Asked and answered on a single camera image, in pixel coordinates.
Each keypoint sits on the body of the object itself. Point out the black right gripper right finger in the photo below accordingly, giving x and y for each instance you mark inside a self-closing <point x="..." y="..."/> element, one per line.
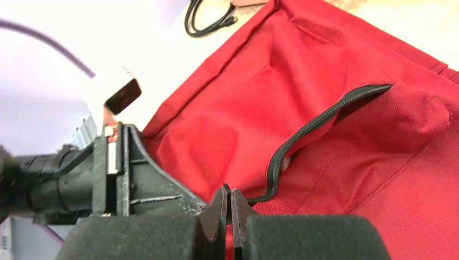
<point x="310" y="236"/>

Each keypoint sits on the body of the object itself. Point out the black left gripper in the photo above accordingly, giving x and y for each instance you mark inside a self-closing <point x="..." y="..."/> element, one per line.
<point x="113" y="176"/>

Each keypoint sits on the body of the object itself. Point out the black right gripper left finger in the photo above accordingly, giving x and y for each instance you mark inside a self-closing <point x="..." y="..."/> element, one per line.
<point x="159" y="237"/>

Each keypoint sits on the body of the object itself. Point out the red backpack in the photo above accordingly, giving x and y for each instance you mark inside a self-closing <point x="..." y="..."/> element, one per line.
<point x="308" y="109"/>

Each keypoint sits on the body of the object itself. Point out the translucent pink storage box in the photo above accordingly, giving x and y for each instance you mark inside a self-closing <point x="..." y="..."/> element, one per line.
<point x="245" y="3"/>

